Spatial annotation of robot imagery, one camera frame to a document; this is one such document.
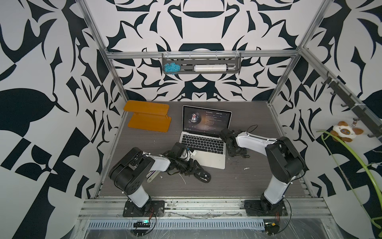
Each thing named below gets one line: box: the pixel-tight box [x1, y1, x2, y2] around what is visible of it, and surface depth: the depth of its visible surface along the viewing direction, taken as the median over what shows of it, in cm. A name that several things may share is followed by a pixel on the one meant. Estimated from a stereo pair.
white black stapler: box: [145, 170, 161, 184], surface depth 84 cm
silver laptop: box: [178, 104, 233, 170], surface depth 96 cm
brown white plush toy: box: [330, 120, 364, 143], surface depth 62 cm
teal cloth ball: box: [163, 62, 181, 75], surface depth 93 cm
